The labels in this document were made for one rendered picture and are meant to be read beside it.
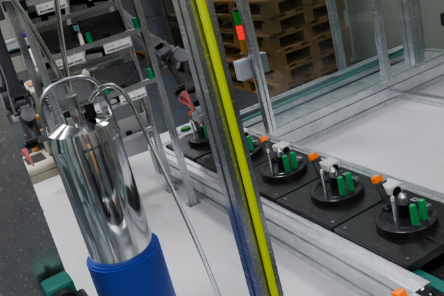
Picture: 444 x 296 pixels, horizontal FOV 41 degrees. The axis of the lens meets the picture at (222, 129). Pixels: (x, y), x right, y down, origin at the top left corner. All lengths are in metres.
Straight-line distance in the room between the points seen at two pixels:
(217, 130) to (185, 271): 0.77
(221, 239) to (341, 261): 0.46
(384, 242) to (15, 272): 0.82
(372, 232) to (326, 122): 0.94
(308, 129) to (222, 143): 1.33
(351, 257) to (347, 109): 1.08
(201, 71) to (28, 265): 0.38
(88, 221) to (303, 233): 0.56
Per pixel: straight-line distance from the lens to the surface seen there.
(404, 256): 1.36
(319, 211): 1.57
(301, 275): 1.54
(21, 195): 0.87
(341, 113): 2.36
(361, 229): 1.47
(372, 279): 1.37
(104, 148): 1.15
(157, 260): 1.27
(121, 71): 1.90
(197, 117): 2.19
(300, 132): 2.25
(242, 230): 1.03
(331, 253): 1.45
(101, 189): 1.17
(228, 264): 1.65
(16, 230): 0.88
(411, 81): 2.60
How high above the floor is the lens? 1.72
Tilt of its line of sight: 19 degrees down
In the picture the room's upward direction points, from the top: 14 degrees counter-clockwise
